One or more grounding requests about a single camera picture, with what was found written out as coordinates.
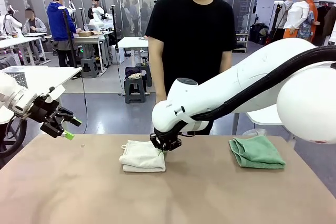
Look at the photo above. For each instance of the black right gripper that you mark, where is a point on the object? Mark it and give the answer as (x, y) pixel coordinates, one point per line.
(169, 137)

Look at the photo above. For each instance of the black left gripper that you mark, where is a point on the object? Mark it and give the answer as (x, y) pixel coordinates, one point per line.
(43, 108)

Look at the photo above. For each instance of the white towel with loop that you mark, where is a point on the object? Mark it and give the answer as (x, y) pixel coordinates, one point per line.
(143, 157)

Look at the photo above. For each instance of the green terry towel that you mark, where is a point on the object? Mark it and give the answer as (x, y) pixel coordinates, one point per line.
(257, 153)

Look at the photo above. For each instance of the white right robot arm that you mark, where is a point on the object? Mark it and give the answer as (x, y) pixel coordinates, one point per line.
(236, 90)

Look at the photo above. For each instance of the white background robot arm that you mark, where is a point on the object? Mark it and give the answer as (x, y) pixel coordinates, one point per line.
(101, 20)

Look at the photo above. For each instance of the person's right forearm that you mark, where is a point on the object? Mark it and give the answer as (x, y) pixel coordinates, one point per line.
(160, 79)

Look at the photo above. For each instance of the person's left forearm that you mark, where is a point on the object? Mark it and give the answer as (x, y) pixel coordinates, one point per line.
(225, 62)

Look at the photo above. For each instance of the grey lattice basket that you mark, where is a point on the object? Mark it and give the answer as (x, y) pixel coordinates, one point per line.
(15, 75)

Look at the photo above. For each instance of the person's right hand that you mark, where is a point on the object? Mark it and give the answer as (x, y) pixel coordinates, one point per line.
(160, 98)

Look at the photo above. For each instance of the grey stool with clothes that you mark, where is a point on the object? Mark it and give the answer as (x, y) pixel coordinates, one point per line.
(135, 87)

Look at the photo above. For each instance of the grey plastic stool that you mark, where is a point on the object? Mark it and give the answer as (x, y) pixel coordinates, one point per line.
(89, 65)
(145, 73)

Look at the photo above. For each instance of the pile of clothes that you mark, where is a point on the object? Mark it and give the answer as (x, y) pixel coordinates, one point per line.
(132, 72)

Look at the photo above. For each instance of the grey workbench with box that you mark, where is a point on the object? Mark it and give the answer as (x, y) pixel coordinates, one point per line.
(90, 43)

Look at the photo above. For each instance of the black tripod pole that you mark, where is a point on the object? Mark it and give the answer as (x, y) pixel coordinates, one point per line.
(68, 35)

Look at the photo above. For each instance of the open cardboard box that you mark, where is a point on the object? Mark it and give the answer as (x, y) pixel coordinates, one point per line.
(86, 34)

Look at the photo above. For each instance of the long white background bench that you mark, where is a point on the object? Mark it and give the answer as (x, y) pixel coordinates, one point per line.
(18, 41)

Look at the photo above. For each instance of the person in blue hoodie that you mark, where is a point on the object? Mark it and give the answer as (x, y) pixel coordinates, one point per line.
(59, 24)

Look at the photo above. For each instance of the seated person in grey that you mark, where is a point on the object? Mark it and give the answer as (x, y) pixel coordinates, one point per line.
(34, 26)

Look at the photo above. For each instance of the thin black stand pole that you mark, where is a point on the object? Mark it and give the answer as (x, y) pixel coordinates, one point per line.
(114, 30)

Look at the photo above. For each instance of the small white background table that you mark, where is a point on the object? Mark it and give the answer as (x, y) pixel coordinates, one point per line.
(132, 41)

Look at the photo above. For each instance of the person in black t-shirt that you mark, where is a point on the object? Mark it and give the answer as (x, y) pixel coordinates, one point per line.
(191, 37)

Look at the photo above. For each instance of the white robot with hanger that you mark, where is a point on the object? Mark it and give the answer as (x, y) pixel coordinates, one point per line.
(11, 22)

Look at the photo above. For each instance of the person in black top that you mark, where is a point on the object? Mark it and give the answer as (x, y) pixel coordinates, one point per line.
(95, 5)

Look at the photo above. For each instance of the low shelf with shoes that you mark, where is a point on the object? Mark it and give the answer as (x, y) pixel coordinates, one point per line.
(241, 43)

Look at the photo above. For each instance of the black suitcase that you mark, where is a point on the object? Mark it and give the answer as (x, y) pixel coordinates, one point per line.
(257, 33)

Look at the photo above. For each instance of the mannequin in white top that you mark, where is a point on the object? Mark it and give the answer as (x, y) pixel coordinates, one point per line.
(296, 16)

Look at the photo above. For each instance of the mannequin in orange shirt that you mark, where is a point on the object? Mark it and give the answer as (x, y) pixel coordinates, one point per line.
(312, 9)

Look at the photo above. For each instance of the rack of dark clothes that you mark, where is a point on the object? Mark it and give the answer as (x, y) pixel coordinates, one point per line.
(325, 22)

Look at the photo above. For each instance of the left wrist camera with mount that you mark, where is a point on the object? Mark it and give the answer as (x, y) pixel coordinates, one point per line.
(56, 93)

